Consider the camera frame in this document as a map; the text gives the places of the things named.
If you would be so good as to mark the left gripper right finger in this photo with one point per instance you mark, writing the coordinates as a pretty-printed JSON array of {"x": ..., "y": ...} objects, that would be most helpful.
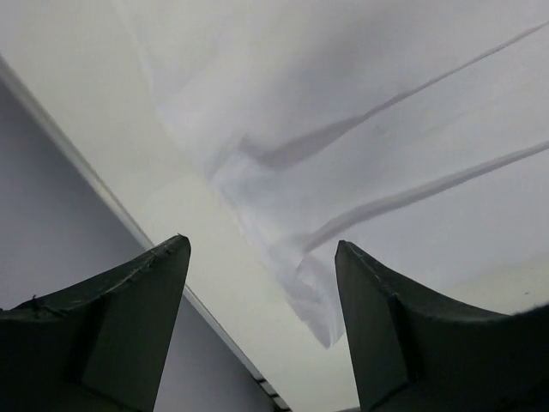
[{"x": 414, "y": 349}]

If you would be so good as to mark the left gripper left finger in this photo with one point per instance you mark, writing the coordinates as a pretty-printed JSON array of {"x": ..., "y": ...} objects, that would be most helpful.
[{"x": 98, "y": 345}]

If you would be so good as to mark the white long sleeve shirt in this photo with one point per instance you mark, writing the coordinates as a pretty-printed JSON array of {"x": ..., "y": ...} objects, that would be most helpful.
[{"x": 418, "y": 130}]

